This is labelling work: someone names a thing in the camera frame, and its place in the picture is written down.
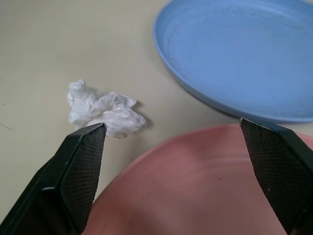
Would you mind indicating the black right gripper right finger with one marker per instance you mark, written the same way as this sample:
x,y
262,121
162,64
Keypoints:
x,y
281,166

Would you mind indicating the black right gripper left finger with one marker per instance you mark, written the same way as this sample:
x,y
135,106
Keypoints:
x,y
73,176

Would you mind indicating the crumpled white tissue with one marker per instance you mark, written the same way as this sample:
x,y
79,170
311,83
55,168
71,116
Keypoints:
x,y
85,102

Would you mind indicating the pink plate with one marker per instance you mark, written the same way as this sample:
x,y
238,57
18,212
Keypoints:
x,y
183,183

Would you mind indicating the blue plate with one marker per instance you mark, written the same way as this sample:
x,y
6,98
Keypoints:
x,y
232,54

